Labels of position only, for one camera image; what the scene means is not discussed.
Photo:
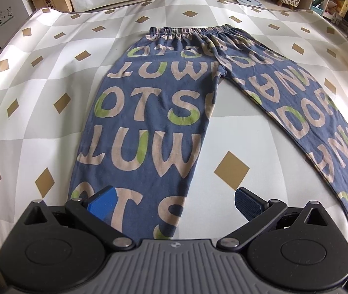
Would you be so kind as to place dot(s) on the round pale blue scale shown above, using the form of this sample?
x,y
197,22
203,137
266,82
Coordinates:
x,y
247,0

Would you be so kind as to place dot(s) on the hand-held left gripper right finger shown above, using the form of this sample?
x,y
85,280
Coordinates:
x,y
247,205

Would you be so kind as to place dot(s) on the grey white checkered mat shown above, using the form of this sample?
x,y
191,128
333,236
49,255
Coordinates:
x,y
39,113

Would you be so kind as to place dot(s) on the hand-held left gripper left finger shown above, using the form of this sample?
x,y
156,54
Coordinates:
x,y
103,203

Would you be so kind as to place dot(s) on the blue letter-print pants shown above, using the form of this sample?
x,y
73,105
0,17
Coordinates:
x,y
149,122

